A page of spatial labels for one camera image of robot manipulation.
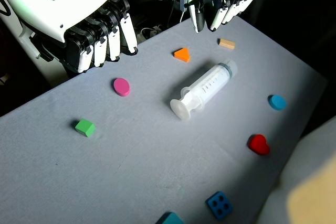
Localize teal block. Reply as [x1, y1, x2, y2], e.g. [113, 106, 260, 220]
[155, 211, 186, 224]

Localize blue block with four holes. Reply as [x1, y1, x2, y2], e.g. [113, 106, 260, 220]
[205, 191, 233, 220]

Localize tangled white cable bundle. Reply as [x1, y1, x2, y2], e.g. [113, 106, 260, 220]
[140, 24, 165, 40]

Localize plain wooden rectangular block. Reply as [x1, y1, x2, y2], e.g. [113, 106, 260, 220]
[218, 38, 236, 50]

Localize large clear plastic syringe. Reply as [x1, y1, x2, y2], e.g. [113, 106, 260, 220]
[170, 60, 238, 121]

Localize red heart block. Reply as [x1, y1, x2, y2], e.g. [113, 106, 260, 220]
[247, 134, 270, 156]

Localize grey table cloth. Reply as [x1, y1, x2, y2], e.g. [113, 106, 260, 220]
[0, 15, 329, 224]

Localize white robot body panel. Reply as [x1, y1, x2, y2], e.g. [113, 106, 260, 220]
[0, 0, 70, 87]

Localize blue round disc block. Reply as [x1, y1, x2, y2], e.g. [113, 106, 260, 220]
[268, 94, 287, 111]

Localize green cube block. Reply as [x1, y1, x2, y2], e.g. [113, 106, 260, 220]
[75, 119, 96, 138]

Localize orange triangle block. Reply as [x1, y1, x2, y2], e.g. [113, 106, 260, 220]
[173, 48, 191, 63]

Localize pink oval block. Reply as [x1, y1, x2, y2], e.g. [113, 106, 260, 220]
[113, 78, 131, 97]

